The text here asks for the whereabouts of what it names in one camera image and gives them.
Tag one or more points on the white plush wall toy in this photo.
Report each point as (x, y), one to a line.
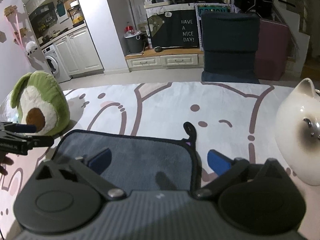
(31, 48)

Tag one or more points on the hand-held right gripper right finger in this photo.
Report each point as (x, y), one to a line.
(217, 163)

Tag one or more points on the person's left hand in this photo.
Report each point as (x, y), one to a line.
(5, 161)

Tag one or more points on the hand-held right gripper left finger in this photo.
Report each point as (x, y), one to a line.
(100, 158)

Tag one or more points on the white cat plush toy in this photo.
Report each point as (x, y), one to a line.
(292, 135)

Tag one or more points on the small dark oval object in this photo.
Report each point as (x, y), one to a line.
(158, 49)

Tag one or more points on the white cabinet with wooden top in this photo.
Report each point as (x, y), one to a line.
(165, 59)

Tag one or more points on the grey trash bin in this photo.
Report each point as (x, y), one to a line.
(133, 44)

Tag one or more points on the purple ottoman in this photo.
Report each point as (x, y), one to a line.
(272, 50)

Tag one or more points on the white washing machine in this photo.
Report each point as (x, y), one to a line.
(54, 63)

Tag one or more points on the grey towel with black trim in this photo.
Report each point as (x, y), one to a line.
(140, 155)

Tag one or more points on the black printed cloth cover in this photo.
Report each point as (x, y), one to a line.
(175, 31)

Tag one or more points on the teal bottle-shaped wall decoration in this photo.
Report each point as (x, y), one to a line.
(60, 9)

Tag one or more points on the white kitchen cabinets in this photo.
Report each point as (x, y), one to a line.
(77, 52)

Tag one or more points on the dark blue floor chair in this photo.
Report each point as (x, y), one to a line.
(230, 47)

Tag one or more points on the green sign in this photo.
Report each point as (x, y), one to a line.
(213, 9)

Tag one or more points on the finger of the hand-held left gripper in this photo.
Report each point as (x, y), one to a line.
(25, 127)
(40, 140)

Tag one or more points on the red-lidded jar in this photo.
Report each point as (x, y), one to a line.
(129, 29)

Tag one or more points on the avocado plush toy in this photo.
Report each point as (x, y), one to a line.
(51, 92)

